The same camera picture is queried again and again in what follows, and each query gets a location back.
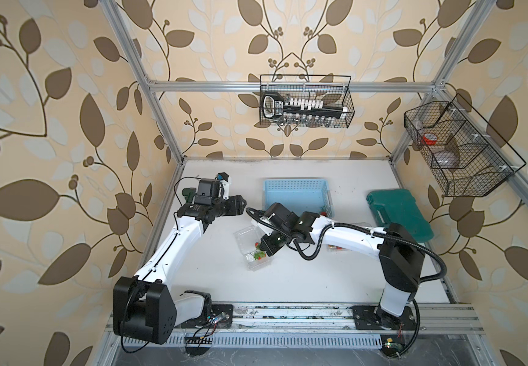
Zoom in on clear clamshell container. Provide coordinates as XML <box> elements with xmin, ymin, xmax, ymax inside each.
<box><xmin>323</xmin><ymin>224</ymin><xmax>377</xmax><ymax>255</ymax></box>
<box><xmin>233</xmin><ymin>226</ymin><xmax>272</xmax><ymax>271</ymax></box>

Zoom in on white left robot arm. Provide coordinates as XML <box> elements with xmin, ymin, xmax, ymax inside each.
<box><xmin>113</xmin><ymin>195</ymin><xmax>247</xmax><ymax>345</ymax></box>

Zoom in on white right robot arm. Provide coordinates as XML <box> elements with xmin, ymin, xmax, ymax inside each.
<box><xmin>246</xmin><ymin>203</ymin><xmax>447</xmax><ymax>318</ymax></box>

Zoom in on green pipe wrench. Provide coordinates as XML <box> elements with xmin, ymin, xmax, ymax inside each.
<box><xmin>182</xmin><ymin>188</ymin><xmax>197</xmax><ymax>204</ymax></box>

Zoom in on light blue perforated plastic basket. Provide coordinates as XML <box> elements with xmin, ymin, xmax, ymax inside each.
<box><xmin>263</xmin><ymin>178</ymin><xmax>334</xmax><ymax>218</ymax></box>

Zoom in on black socket set holder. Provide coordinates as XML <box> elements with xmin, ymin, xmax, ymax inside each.
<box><xmin>259</xmin><ymin>92</ymin><xmax>353</xmax><ymax>120</ymax></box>

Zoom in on green plastic tool case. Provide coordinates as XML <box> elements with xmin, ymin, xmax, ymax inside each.
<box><xmin>366</xmin><ymin>189</ymin><xmax>434</xmax><ymax>243</ymax></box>

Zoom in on red tape roll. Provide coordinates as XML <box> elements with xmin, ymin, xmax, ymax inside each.
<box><xmin>421</xmin><ymin>132</ymin><xmax>439</xmax><ymax>146</ymax></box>

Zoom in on clear lidded jar in basket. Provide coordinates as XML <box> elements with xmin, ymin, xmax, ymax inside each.
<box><xmin>433</xmin><ymin>150</ymin><xmax>460</xmax><ymax>169</ymax></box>

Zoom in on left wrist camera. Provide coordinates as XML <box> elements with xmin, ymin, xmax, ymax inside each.
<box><xmin>216</xmin><ymin>172</ymin><xmax>230</xmax><ymax>200</ymax></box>

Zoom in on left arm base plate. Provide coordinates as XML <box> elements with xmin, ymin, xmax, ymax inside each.
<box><xmin>176</xmin><ymin>303</ymin><xmax>233</xmax><ymax>329</ymax></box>

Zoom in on black wire basket on back wall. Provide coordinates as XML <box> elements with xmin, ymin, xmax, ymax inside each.
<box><xmin>259</xmin><ymin>73</ymin><xmax>355</xmax><ymax>129</ymax></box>

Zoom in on black wire basket on wall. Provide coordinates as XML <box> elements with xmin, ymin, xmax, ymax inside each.
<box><xmin>259</xmin><ymin>73</ymin><xmax>355</xmax><ymax>129</ymax></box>
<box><xmin>404</xmin><ymin>92</ymin><xmax>526</xmax><ymax>198</ymax></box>

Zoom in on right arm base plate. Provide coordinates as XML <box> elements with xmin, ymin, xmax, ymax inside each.
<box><xmin>351</xmin><ymin>305</ymin><xmax>417</xmax><ymax>332</ymax></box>

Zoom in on black wire basket on right wall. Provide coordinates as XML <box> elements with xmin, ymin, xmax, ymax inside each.
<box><xmin>404</xmin><ymin>92</ymin><xmax>526</xmax><ymax>198</ymax></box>

